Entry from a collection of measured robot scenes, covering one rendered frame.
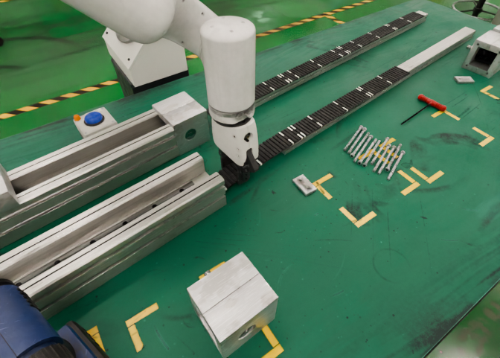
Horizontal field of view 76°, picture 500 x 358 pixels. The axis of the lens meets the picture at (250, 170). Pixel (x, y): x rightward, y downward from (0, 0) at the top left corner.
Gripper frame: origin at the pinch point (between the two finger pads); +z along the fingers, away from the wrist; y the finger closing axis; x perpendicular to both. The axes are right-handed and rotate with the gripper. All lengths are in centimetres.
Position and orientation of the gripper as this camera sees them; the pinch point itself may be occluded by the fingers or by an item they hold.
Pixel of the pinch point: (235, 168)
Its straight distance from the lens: 70.9
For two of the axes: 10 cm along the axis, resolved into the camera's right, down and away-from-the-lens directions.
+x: -7.7, 4.7, -4.2
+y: -6.3, -5.7, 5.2
